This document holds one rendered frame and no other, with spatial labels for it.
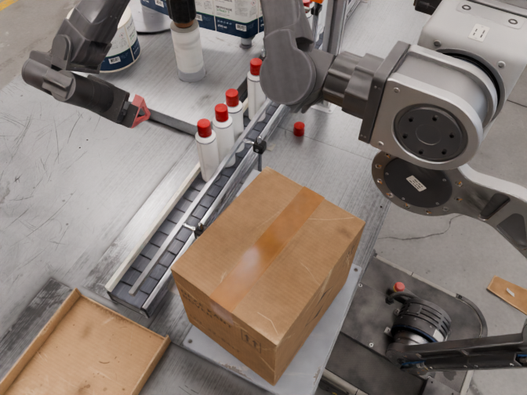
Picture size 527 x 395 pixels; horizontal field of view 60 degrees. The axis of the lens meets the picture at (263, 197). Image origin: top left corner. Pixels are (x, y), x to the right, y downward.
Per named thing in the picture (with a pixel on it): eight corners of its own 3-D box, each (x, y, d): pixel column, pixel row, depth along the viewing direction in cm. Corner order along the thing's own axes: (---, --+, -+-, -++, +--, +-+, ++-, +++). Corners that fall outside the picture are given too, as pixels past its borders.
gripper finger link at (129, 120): (136, 93, 100) (109, 82, 92) (162, 104, 98) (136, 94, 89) (125, 122, 101) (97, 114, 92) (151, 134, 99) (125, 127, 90)
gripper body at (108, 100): (94, 77, 94) (67, 67, 87) (132, 93, 91) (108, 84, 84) (83, 106, 95) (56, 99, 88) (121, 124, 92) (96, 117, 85)
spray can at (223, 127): (223, 152, 132) (216, 97, 115) (238, 158, 130) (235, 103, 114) (213, 164, 129) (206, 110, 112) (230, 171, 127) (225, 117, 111)
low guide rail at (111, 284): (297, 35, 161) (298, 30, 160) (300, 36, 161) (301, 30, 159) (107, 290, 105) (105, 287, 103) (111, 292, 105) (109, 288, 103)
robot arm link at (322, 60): (344, 58, 60) (354, 63, 65) (277, 34, 63) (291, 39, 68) (318, 125, 63) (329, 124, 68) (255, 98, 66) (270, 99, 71)
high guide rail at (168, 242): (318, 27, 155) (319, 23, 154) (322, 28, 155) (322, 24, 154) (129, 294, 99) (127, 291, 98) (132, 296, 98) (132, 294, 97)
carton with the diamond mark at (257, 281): (266, 231, 119) (267, 164, 98) (346, 281, 111) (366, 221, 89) (188, 321, 105) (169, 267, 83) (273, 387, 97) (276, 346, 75)
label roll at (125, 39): (107, 30, 166) (95, -9, 154) (152, 46, 160) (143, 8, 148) (68, 60, 155) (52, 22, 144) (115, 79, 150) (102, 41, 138)
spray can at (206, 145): (208, 166, 128) (199, 112, 112) (224, 172, 127) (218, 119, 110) (198, 179, 126) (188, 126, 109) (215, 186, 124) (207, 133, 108)
